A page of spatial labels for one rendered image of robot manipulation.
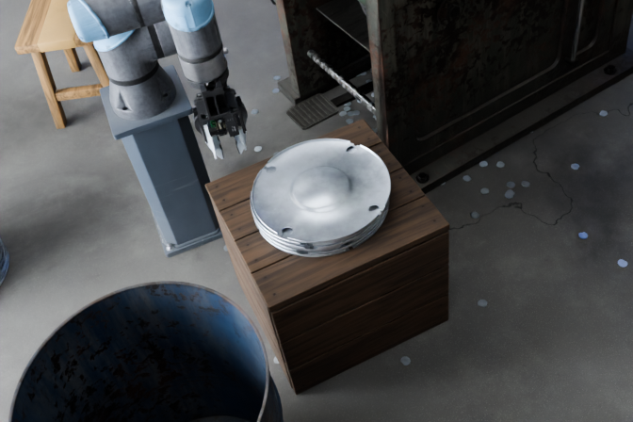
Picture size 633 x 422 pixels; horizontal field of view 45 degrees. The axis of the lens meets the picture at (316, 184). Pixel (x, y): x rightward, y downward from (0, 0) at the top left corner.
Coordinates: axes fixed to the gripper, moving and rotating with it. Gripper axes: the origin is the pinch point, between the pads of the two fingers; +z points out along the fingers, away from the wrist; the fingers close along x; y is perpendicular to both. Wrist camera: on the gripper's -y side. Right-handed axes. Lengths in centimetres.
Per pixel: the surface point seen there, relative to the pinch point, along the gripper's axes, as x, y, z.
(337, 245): 15.2, 14.8, 18.9
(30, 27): -48, -101, 23
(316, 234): 11.7, 11.8, 17.4
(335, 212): 16.9, 7.8, 17.3
